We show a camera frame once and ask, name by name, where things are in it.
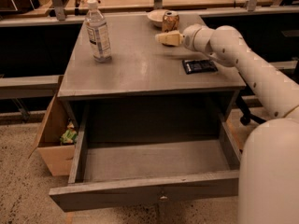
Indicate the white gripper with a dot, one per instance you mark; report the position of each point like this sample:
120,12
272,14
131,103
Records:
189,38

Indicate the orange soda can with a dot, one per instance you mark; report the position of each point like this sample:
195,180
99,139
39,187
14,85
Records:
170,21

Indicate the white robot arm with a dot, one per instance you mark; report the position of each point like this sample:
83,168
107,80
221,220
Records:
268,186

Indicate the grey cabinet with top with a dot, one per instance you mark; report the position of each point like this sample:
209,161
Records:
143,95

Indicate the open grey top drawer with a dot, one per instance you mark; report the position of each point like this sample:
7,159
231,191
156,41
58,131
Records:
107,175

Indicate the round drawer knob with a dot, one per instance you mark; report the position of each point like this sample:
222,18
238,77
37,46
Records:
163,198

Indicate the white ceramic bowl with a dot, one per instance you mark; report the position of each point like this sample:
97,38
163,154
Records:
156,17

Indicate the dark blue snack packet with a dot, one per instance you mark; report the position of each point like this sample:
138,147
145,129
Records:
198,66

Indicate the clear plastic water bottle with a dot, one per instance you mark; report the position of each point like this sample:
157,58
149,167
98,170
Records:
96,26

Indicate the black office chair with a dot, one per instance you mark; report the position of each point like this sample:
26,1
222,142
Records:
244,104

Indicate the green chip bag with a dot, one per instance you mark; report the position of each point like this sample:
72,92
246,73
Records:
69,137

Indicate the cardboard box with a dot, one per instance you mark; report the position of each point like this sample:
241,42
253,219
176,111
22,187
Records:
56,156

